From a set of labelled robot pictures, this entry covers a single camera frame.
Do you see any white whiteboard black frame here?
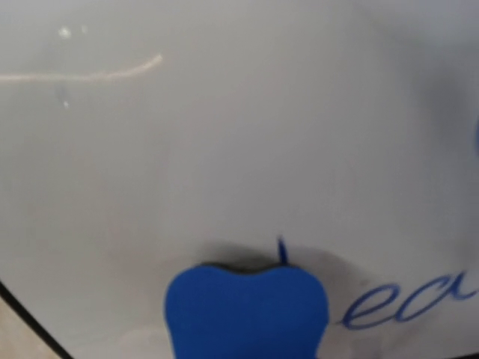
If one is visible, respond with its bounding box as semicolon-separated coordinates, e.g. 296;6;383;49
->
1;1;478;358

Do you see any blue whiteboard eraser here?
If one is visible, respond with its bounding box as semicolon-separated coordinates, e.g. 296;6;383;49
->
164;265;329;358

